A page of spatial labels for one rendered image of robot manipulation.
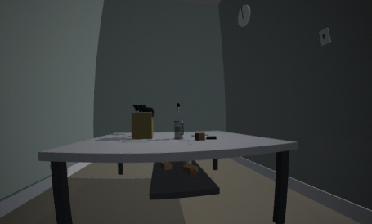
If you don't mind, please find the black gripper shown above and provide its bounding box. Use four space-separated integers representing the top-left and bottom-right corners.
133 105 146 112

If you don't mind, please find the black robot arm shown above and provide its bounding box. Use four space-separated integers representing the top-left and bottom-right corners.
143 107 154 117

